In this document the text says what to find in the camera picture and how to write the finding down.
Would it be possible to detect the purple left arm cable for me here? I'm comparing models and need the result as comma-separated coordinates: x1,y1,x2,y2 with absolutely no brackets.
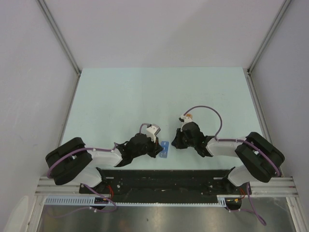
46,122,150,218

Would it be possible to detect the white slotted cable duct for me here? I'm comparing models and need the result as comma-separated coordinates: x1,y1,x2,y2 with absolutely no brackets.
44,195,240,207

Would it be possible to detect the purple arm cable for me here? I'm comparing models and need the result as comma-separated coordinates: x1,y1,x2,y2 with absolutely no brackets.
46,122,150,218
183,105,282,227

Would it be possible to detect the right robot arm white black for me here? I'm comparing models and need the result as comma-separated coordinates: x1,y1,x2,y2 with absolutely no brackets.
171,122,285,194

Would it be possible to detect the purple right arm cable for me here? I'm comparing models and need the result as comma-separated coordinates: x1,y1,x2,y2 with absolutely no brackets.
183,105,282,227

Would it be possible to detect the grey aluminium corner profile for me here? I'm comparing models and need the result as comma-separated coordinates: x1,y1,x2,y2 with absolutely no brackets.
247,0,294,75

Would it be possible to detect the blue plastic pill organizer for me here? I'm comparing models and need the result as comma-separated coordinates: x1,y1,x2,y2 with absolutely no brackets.
159,141,169,159

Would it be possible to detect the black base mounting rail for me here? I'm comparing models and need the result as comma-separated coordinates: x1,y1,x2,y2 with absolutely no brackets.
93,170,246,203

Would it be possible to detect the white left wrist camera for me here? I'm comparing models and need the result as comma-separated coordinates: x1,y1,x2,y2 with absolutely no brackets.
146,124,161,143

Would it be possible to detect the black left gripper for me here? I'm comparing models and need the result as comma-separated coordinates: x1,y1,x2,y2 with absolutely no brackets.
132,134,163,158

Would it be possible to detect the left aluminium frame profile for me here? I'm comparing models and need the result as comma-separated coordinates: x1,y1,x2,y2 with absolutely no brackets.
36,0,82,76

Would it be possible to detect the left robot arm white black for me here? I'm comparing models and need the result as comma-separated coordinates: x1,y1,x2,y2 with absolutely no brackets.
45,133,163,193

